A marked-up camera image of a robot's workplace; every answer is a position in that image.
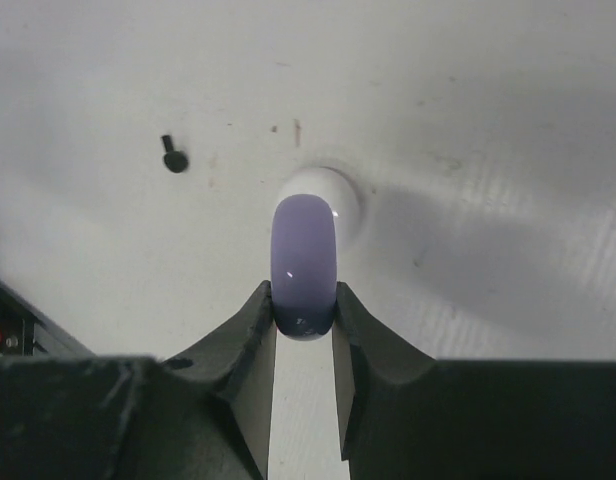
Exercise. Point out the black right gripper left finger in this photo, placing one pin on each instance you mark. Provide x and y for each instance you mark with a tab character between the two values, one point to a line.
204	413

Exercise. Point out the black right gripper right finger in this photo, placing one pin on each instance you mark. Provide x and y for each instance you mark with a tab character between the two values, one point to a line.
405	415

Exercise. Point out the purple earbud charging case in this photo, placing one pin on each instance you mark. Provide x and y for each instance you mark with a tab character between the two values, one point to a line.
303	267

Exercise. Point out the white earbud charging case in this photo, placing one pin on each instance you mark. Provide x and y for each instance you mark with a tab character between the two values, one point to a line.
338	191

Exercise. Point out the black earbud front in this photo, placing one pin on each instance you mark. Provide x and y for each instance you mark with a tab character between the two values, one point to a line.
176	161

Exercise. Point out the aluminium mounting rail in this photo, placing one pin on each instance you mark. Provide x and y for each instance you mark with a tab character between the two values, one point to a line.
25	331

